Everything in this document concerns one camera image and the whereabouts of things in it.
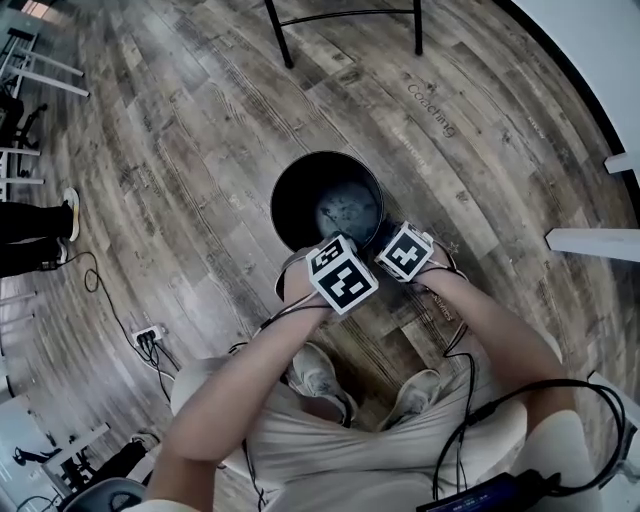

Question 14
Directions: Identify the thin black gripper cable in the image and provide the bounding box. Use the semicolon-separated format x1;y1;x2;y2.
442;324;476;416

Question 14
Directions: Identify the thick black device cable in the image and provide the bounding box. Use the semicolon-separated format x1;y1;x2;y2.
432;379;629;499

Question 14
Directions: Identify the person's left hand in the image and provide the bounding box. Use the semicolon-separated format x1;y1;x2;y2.
282;259;321;304

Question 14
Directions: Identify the white table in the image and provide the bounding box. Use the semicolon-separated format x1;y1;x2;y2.
0;27;91;99
543;151;640;431

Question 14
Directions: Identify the black round bin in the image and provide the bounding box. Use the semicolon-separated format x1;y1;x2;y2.
269;151;386;251

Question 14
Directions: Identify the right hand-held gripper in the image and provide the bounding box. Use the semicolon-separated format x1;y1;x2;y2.
374;221;435;284

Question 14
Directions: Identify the person's left light shoe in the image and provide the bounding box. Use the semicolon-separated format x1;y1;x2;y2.
287;342;359;426

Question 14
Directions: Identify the black cable with adapter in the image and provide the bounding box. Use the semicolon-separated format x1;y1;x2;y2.
142;344;181;406

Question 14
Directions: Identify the black folding chair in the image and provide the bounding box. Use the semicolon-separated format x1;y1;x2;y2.
263;0;425;70

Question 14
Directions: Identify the person's light shoe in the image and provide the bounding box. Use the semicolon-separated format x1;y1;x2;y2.
287;342;359;426
379;368;442;432

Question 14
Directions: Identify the black office chair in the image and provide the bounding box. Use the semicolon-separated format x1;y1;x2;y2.
0;97;50;151

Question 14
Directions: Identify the person's left forearm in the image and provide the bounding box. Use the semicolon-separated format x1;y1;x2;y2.
154;294;334;466

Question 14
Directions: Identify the person in beige clothes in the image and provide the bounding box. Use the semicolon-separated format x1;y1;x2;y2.
144;349;604;512

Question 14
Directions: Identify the person's right hand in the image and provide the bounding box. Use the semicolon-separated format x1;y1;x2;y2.
414;254;464;286

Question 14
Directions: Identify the white desk with legs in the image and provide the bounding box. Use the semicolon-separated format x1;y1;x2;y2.
0;147;45;186

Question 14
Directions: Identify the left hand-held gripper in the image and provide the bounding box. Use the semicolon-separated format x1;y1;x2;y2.
305;237;380;316

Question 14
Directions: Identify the person's right light shoe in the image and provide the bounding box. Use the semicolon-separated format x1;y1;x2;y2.
379;368;442;432

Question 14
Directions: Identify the white power strip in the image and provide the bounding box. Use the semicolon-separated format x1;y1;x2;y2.
131;323;167;349

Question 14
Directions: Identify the black chest device with screen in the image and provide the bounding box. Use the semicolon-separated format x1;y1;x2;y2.
414;469;561;512

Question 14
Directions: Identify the person's right forearm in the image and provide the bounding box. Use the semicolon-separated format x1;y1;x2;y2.
417;272;571;426

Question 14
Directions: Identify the long black floor cable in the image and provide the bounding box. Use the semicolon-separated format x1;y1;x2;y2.
59;251;144;351

